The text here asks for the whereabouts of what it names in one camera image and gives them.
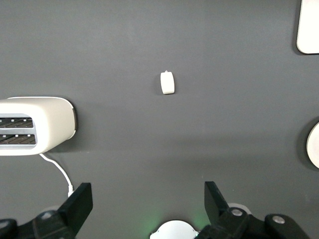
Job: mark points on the beige rectangular printed tray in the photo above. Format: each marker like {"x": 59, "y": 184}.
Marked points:
{"x": 309, "y": 25}

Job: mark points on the small white steamed bun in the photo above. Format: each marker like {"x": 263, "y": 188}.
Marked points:
{"x": 167, "y": 82}

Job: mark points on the beige round plate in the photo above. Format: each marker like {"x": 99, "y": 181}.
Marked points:
{"x": 314, "y": 147}

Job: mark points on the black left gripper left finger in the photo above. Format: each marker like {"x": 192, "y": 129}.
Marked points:
{"x": 74, "y": 206}

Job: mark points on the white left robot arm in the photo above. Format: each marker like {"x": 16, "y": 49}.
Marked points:
{"x": 174, "y": 230}

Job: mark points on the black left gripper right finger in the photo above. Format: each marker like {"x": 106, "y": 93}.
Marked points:
{"x": 216, "y": 206}

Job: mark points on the white two-slot toaster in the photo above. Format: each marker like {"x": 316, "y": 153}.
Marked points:
{"x": 52, "y": 119}

